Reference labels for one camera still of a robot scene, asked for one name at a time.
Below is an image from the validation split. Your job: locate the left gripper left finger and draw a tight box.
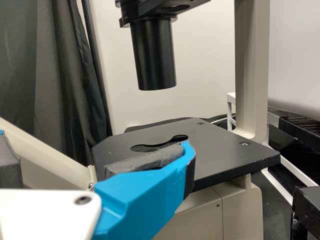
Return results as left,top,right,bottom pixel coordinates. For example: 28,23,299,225
0,129,25,189

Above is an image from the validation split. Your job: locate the black platform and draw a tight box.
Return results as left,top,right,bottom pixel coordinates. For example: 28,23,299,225
226,91,320,151
259,149,320,240

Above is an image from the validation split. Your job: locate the cream microscope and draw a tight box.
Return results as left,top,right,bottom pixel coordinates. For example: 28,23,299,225
0,0,281,240

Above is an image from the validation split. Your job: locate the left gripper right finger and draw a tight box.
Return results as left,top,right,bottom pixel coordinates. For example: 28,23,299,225
92,139,196,240

